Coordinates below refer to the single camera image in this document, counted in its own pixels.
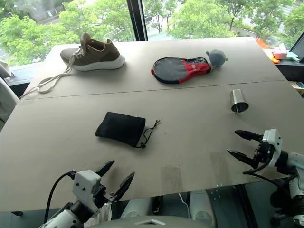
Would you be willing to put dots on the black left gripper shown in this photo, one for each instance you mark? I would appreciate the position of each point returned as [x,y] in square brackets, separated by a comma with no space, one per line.
[103,193]

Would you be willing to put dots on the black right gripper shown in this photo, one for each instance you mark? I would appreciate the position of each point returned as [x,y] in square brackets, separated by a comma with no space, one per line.
[261,152]

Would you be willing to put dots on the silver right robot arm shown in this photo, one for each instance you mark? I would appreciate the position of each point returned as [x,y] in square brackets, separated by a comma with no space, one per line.
[294,164]

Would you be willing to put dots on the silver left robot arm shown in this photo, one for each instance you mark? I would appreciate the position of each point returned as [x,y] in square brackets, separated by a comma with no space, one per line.
[66,217]

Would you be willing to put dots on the white rounded shell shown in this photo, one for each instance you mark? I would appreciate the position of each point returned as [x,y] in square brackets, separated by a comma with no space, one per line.
[202,209]
[136,209]

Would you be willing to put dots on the crumpled clear plastic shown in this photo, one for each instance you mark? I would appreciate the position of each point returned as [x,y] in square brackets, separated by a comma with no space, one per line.
[104,213]

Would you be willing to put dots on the stainless steel cup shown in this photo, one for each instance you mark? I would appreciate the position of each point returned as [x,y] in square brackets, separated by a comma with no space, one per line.
[238,101]

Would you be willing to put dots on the grey rounded robot torso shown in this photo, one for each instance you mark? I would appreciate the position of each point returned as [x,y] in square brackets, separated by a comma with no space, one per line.
[152,222]

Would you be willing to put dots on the wooden tray with blue items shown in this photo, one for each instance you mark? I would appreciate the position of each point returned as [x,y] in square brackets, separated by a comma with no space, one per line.
[298,87]

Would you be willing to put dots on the black side cabinet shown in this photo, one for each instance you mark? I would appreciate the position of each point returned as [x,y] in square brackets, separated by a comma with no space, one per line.
[291,71]

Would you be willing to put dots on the grey plush toy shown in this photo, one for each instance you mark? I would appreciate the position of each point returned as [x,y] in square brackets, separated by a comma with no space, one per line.
[217,57]

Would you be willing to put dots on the orange fabric item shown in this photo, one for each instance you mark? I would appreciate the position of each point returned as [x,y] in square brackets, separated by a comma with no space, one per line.
[269,51]

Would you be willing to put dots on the pink box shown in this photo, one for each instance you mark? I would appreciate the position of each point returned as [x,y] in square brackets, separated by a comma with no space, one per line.
[280,51]

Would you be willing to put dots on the mint green box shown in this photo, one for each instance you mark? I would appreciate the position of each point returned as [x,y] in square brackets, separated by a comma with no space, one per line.
[292,57]

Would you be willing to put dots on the racket in red black cover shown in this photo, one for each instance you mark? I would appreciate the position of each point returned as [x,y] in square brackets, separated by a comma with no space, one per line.
[175,70]

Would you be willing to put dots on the black monitor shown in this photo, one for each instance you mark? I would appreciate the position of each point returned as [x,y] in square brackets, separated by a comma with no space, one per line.
[298,48]

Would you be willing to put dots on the brown sneaker white sole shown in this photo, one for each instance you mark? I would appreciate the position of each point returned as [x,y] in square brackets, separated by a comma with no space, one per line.
[95,55]

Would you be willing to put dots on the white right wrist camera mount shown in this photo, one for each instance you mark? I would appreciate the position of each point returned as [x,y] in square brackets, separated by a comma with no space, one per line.
[274,142]

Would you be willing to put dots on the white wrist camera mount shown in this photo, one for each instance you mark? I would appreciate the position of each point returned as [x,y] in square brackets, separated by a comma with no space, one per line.
[274,142]
[85,187]

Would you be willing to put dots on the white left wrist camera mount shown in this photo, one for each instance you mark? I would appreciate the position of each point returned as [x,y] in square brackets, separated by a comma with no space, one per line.
[85,187]

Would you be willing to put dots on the black window frame post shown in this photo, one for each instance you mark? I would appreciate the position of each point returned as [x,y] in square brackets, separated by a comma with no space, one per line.
[137,20]

